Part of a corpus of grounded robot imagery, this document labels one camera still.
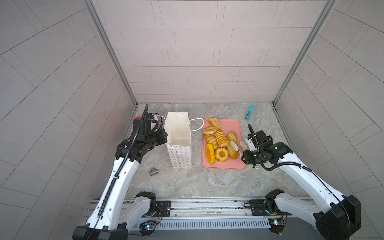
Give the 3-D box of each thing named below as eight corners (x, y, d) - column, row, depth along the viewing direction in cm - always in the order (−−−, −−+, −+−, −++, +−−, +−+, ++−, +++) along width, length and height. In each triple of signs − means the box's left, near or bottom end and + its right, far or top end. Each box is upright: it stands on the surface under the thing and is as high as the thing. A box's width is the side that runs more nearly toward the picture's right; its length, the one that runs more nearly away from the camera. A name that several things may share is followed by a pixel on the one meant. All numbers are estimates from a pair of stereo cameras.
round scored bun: (216, 130, 102) (217, 127, 98) (208, 122, 106) (208, 118, 103) (221, 127, 103) (222, 124, 100) (213, 119, 108) (213, 115, 105)
